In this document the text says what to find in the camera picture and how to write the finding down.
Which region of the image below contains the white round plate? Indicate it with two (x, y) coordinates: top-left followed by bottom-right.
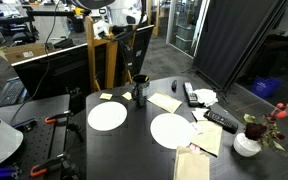
(87, 101), (128, 132)
(149, 112), (198, 150)

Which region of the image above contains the blue plastic bin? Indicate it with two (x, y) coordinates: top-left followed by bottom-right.
(250, 75), (282, 99)

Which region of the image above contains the black keyboard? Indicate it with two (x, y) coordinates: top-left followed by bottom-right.
(0, 78), (27, 108)

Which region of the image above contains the white paper sheet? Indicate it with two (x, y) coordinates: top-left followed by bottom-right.
(191, 108), (210, 122)

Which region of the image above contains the long black remote control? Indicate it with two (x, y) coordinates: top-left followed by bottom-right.
(203, 109), (239, 135)

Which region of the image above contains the thin black hanging cable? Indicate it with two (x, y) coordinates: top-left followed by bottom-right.
(8, 0), (58, 126)

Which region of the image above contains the cardboard box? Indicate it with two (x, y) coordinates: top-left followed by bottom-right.
(0, 42), (48, 65)

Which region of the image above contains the black breadboard side table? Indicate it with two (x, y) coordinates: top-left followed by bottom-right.
(0, 94), (85, 180)

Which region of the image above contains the pink sweetener packet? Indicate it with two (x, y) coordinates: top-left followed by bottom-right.
(189, 122), (202, 133)
(188, 143), (202, 154)

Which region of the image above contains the black speckled mug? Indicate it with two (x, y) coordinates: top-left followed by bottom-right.
(131, 74), (151, 108)

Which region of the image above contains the folded brown paper napkin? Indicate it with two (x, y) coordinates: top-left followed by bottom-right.
(173, 145), (211, 180)

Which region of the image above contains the grey button remote control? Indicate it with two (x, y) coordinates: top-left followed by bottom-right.
(183, 81), (200, 108)

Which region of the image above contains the small black oval remote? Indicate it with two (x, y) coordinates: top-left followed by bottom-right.
(170, 79), (178, 93)

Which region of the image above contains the wooden easel stand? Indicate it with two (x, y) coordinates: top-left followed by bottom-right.
(84, 15), (133, 94)

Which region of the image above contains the small black monitor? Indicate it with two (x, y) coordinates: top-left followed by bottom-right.
(113, 24), (155, 86)

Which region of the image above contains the white round vase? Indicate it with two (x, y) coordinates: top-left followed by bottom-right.
(233, 132), (262, 158)

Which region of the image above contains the grey storage bin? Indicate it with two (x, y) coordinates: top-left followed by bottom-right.
(175, 23), (197, 51)

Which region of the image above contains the large black monitor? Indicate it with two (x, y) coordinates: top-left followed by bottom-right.
(11, 43), (89, 101)

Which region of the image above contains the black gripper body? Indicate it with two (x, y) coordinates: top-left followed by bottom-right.
(111, 26), (135, 43)

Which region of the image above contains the orange handled bar clamp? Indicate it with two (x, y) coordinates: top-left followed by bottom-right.
(43, 111), (73, 126)
(29, 152), (68, 178)

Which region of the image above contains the crumpled white tissue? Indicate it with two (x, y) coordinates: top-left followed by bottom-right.
(193, 88), (219, 108)

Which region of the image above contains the yellow sticky note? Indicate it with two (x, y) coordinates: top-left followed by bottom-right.
(99, 92), (114, 101)

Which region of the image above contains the flat brown paper napkin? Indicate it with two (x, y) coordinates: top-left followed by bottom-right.
(147, 91), (183, 114)

